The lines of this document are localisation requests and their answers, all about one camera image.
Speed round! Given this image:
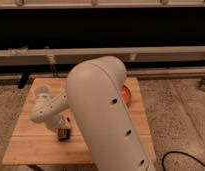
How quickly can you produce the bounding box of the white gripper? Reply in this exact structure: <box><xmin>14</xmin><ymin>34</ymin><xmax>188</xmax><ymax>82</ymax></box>
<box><xmin>46</xmin><ymin>114</ymin><xmax>71</xmax><ymax>141</ymax></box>

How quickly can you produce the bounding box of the dark red eraser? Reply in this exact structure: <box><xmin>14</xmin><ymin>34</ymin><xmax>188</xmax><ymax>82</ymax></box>
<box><xmin>58</xmin><ymin>130</ymin><xmax>69</xmax><ymax>141</ymax></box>

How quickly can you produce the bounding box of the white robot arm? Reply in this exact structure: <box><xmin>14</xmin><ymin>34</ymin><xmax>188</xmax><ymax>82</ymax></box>
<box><xmin>30</xmin><ymin>56</ymin><xmax>156</xmax><ymax>171</ymax></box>

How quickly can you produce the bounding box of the wooden table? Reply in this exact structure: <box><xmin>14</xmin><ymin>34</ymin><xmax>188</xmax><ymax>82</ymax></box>
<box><xmin>2</xmin><ymin>77</ymin><xmax>156</xmax><ymax>165</ymax></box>

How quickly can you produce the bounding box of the translucent plastic cup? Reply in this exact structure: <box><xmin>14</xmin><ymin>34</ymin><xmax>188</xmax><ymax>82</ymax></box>
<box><xmin>33</xmin><ymin>84</ymin><xmax>49</xmax><ymax>97</ymax></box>

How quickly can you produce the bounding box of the orange bowl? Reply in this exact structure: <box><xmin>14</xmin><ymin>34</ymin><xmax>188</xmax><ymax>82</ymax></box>
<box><xmin>121</xmin><ymin>85</ymin><xmax>131</xmax><ymax>105</ymax></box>

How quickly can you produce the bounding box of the grey metal rail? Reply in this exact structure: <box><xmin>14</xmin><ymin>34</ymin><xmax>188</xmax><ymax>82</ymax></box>
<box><xmin>0</xmin><ymin>46</ymin><xmax>205</xmax><ymax>66</ymax></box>

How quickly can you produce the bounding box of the black floor cable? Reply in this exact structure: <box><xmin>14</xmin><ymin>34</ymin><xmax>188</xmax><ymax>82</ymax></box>
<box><xmin>161</xmin><ymin>150</ymin><xmax>205</xmax><ymax>171</ymax></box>

